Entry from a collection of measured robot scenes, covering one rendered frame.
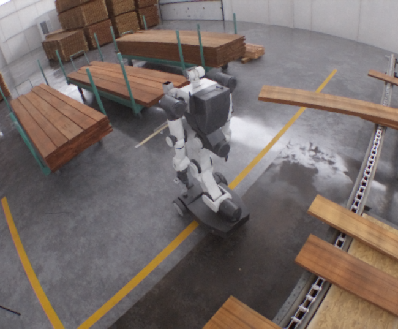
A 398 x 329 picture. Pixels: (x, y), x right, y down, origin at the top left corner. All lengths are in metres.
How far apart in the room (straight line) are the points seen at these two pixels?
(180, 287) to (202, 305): 0.25
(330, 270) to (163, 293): 1.41
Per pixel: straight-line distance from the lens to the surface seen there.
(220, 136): 1.69
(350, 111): 2.41
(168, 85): 1.88
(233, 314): 1.18
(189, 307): 2.11
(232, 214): 2.07
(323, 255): 1.35
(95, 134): 3.19
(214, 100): 1.45
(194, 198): 2.39
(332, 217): 1.49
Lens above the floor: 2.04
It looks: 43 degrees down
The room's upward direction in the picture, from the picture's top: 10 degrees counter-clockwise
